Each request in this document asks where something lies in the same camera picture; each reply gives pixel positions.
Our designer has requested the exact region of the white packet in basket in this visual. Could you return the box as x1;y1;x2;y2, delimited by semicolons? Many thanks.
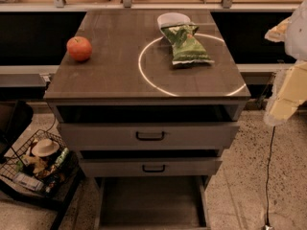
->
12;172;44;192

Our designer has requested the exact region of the white bowl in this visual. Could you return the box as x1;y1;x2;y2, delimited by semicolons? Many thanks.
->
157;12;191;29

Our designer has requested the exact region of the green bottle in basket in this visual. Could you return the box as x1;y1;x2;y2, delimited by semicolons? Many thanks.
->
55;148;69;168

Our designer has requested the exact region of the green chip bag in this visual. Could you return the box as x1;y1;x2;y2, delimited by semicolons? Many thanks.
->
160;23;213;65

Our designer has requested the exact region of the grey top drawer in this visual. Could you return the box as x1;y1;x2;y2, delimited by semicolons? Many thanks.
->
58;123;239;150

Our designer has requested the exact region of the grey drawer cabinet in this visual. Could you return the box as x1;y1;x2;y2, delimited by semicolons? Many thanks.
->
43;9;251;230

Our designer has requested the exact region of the grey middle drawer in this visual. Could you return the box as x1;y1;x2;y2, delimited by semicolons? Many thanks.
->
79;157;222;177

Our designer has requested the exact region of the black floor cable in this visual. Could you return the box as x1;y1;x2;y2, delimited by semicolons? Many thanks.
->
264;126;276;228

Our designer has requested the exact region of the black wire basket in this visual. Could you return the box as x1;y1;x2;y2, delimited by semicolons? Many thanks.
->
0;129;79;197

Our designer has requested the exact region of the grey bottom drawer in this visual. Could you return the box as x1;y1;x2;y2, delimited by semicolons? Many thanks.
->
94;176;211;230

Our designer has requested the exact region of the red apple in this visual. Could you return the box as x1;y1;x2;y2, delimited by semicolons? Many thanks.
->
66;36;92;61

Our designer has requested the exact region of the grey drawer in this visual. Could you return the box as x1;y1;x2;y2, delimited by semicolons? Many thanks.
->
58;123;239;150
79;157;222;177
94;176;211;230

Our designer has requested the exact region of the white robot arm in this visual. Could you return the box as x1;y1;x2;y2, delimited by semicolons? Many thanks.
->
264;0;307;127

